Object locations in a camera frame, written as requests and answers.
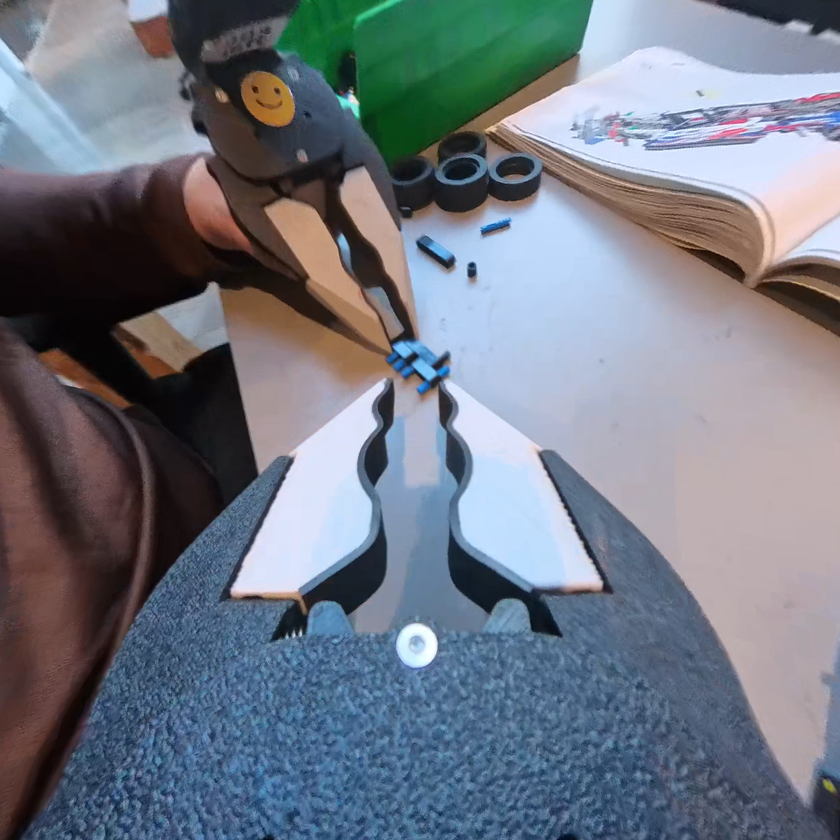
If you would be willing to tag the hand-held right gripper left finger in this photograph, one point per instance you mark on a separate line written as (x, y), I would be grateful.
(308, 525)

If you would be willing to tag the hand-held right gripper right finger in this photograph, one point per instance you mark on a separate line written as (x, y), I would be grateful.
(525, 525)

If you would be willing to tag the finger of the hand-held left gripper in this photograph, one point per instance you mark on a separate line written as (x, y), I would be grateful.
(374, 216)
(315, 262)

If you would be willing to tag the black beam assembly blue pins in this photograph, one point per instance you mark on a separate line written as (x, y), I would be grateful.
(420, 364)

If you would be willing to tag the person's left forearm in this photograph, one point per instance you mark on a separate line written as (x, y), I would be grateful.
(98, 229)

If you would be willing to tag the light grey desk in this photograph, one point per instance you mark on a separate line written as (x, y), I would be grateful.
(623, 394)

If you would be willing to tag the black brick beam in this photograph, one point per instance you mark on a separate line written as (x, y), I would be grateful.
(436, 251)

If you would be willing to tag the green plastic bin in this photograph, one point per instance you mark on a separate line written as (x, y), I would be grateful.
(459, 65)

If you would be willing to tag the white wood-edged table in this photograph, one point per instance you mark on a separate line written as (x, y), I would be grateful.
(151, 26)

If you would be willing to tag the person's brown shirt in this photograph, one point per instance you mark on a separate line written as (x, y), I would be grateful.
(65, 525)

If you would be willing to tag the open instruction booklet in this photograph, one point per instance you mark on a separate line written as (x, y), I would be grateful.
(689, 164)

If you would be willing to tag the red toy brick car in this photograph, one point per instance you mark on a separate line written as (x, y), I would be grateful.
(827, 787)

